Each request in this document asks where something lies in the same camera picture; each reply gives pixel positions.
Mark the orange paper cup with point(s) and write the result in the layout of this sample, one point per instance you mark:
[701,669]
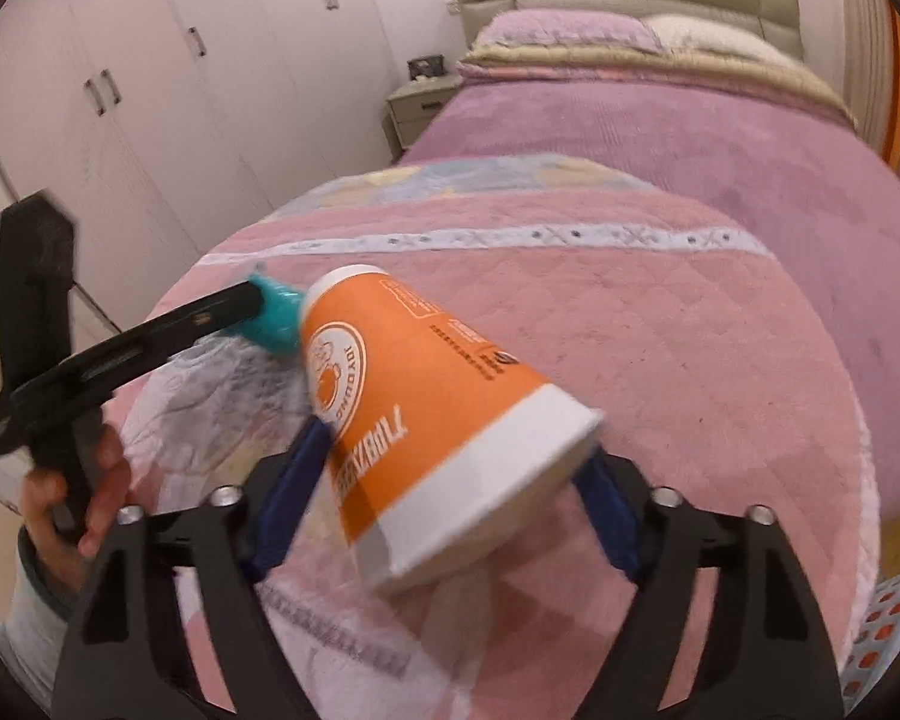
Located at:
[427,405]

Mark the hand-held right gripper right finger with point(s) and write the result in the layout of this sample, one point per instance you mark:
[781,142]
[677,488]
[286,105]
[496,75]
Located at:
[609,506]

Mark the pink printed blanket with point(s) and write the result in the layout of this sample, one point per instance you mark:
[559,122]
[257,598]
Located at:
[645,360]

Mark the person's left forearm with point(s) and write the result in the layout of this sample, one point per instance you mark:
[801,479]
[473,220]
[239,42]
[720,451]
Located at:
[26,630]

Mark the white perforated basket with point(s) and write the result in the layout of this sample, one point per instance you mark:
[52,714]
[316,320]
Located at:
[889,630]

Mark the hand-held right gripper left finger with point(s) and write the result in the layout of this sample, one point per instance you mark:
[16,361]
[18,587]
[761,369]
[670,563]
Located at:
[300,481]

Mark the white wardrobe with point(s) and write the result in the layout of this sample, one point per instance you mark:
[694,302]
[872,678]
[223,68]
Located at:
[195,90]

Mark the beige folded quilt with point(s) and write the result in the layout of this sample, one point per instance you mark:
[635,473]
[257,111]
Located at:
[720,75]

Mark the purple pillow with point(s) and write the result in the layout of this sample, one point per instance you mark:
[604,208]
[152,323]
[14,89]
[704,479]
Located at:
[562,34]

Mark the white pillow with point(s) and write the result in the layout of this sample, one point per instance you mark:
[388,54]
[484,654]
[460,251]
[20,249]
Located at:
[720,37]

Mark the person's left hand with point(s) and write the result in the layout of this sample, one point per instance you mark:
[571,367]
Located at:
[109,484]

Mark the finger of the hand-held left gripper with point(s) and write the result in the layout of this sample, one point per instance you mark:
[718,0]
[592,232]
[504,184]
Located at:
[187,322]

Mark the teal wrapper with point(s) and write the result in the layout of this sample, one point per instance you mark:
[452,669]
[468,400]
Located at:
[274,315]

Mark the beige nightstand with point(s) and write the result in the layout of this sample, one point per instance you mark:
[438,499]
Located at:
[416,109]

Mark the bed with purple sheet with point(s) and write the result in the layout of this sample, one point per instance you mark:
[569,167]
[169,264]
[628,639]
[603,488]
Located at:
[682,142]

